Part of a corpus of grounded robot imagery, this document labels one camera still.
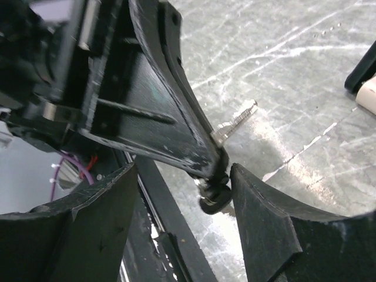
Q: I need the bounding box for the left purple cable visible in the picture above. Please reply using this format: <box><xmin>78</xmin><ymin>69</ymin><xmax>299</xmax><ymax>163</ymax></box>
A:
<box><xmin>48</xmin><ymin>152</ymin><xmax>96</xmax><ymax>202</ymax></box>

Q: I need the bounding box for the black-headed key bunch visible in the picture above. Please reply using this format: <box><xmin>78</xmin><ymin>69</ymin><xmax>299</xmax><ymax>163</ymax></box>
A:
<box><xmin>192</xmin><ymin>99</ymin><xmax>258</xmax><ymax>215</ymax></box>

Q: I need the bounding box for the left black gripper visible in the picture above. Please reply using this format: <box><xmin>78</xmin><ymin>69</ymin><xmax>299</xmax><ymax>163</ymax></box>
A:
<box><xmin>1</xmin><ymin>1</ymin><xmax>220</xmax><ymax>178</ymax></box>

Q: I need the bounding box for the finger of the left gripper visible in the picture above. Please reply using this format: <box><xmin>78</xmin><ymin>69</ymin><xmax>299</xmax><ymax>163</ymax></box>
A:
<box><xmin>158</xmin><ymin>0</ymin><xmax>230</xmax><ymax>177</ymax></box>

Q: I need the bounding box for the beige three-tier shelf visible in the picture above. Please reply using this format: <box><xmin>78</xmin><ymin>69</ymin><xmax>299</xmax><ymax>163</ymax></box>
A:
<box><xmin>344</xmin><ymin>42</ymin><xmax>375</xmax><ymax>115</ymax></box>

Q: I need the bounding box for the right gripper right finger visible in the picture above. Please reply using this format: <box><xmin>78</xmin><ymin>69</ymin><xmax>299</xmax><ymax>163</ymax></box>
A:
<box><xmin>230</xmin><ymin>164</ymin><xmax>375</xmax><ymax>281</ymax></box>

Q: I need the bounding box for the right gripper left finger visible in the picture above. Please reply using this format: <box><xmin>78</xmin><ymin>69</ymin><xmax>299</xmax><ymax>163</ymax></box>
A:
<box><xmin>1</xmin><ymin>164</ymin><xmax>138</xmax><ymax>281</ymax></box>

